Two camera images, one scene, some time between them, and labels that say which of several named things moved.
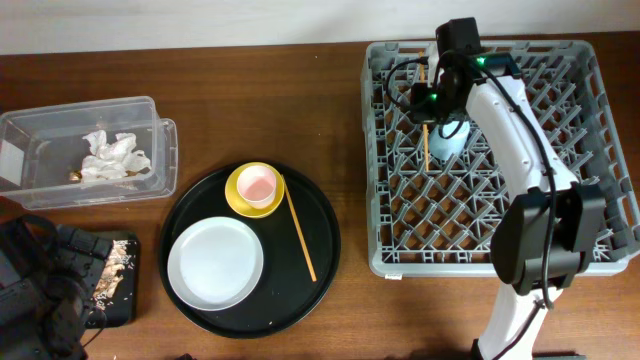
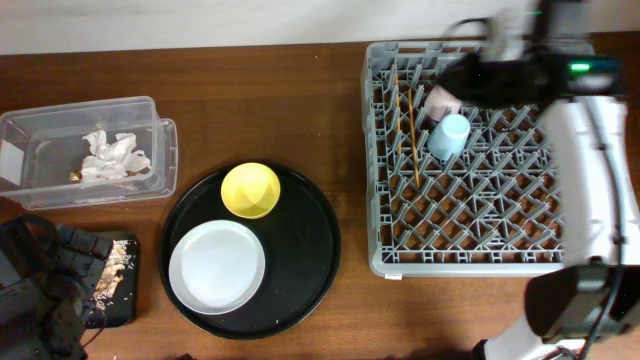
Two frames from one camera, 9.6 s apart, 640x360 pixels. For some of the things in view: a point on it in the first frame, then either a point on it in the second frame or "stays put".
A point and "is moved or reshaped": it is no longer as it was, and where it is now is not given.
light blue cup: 448,138 stays put
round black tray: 286,294 stays put
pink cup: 257,184 is moved or reshaped
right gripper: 423,110 -> 479,83
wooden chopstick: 298,229 -> 416,169
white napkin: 111,161 stays put
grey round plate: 214,263 stays put
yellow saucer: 238,203 stays put
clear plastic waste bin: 42,153 stays put
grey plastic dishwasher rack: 426,217 stays put
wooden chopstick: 425,126 -> 398,105
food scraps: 112,275 stays put
